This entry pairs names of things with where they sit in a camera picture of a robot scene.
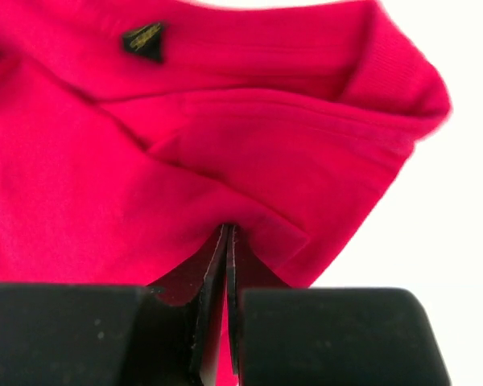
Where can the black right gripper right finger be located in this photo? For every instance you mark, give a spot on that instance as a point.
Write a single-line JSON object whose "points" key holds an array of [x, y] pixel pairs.
{"points": [[280, 335]]}

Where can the bright red t shirt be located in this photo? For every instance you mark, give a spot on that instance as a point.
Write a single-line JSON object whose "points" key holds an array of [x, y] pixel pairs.
{"points": [[130, 131]]}

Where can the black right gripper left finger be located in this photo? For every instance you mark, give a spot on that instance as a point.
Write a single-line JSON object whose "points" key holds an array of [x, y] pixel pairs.
{"points": [[166, 333]]}

